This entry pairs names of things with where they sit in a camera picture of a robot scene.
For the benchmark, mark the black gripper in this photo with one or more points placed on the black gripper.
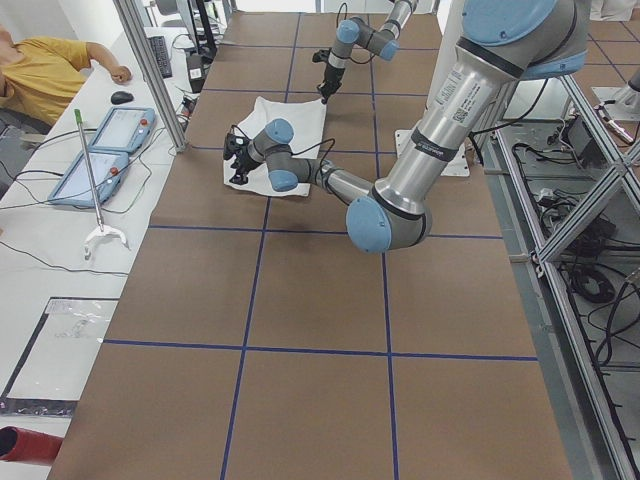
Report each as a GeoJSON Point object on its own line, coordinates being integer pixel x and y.
{"type": "Point", "coordinates": [243, 163]}
{"type": "Point", "coordinates": [330, 75]}

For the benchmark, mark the white long-sleeve printed shirt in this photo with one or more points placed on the white long-sleeve printed shirt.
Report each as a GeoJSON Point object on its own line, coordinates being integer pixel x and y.
{"type": "Point", "coordinates": [285, 140]}

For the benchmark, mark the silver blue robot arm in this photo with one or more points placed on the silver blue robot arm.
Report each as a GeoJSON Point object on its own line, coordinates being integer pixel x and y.
{"type": "Point", "coordinates": [501, 42]}
{"type": "Point", "coordinates": [354, 31]}

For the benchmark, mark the upper blue teach pendant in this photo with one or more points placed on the upper blue teach pendant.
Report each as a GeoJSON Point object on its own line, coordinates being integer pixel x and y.
{"type": "Point", "coordinates": [124, 129]}

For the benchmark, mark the black computer mouse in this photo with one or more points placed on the black computer mouse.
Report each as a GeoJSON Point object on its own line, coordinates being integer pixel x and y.
{"type": "Point", "coordinates": [121, 97]}

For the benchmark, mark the reacher grabber stick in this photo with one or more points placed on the reacher grabber stick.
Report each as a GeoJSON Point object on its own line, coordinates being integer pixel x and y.
{"type": "Point", "coordinates": [102, 230]}

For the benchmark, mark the black keyboard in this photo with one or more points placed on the black keyboard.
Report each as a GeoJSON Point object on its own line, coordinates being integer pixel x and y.
{"type": "Point", "coordinates": [160, 52]}

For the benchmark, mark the person in yellow shirt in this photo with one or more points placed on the person in yellow shirt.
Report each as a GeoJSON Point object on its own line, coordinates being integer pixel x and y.
{"type": "Point", "coordinates": [41, 75]}

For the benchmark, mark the clear plastic bag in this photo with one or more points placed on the clear plastic bag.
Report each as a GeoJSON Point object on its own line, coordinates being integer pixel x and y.
{"type": "Point", "coordinates": [51, 373]}

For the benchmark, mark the red cylinder object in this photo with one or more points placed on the red cylinder object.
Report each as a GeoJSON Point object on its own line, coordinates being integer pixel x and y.
{"type": "Point", "coordinates": [28, 446]}

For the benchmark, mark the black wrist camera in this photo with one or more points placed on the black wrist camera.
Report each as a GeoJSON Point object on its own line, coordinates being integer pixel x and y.
{"type": "Point", "coordinates": [321, 56]}
{"type": "Point", "coordinates": [234, 145]}

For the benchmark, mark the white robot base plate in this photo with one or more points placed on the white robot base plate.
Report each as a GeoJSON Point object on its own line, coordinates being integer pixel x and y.
{"type": "Point", "coordinates": [455, 163]}

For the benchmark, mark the aluminium frame post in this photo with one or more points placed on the aluminium frame post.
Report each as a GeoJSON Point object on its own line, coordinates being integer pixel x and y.
{"type": "Point", "coordinates": [136, 35]}

